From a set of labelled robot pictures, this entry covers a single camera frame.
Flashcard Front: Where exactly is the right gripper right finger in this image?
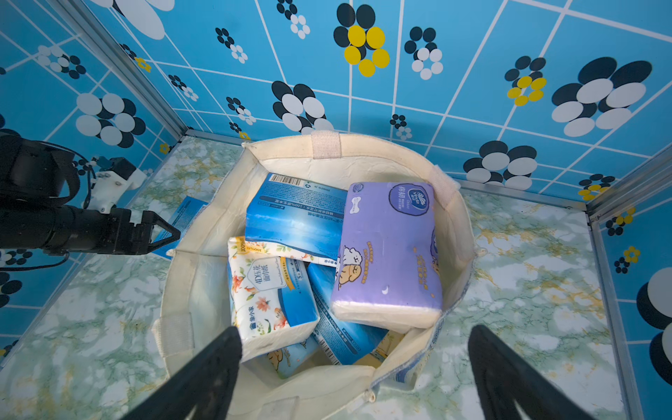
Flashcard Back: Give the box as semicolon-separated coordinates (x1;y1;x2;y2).
467;325;592;420

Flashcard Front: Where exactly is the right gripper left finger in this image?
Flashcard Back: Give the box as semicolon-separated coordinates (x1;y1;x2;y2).
124;327;243;419

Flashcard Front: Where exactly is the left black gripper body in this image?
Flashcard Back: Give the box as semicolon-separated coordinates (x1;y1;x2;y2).
107;208;152;256

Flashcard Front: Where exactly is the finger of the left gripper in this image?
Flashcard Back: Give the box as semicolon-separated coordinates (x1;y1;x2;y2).
136;211;181;257

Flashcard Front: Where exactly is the blue tissue pack back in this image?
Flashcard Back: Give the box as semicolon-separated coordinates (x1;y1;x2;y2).
152;196;208;260

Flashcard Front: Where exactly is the orange white tissue pack back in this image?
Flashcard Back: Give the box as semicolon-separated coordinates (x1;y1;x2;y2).
227;236;320;362

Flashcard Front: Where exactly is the purple tissue pack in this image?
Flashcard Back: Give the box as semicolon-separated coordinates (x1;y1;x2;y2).
331;182;443;334

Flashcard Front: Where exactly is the light blue tissue pack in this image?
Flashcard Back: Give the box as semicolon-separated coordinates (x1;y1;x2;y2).
265;336;320;380

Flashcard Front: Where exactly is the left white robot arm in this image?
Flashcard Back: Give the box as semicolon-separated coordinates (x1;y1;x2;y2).
1;132;181;256

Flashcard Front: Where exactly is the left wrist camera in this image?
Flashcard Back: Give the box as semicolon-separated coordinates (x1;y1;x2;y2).
83;157;147;214

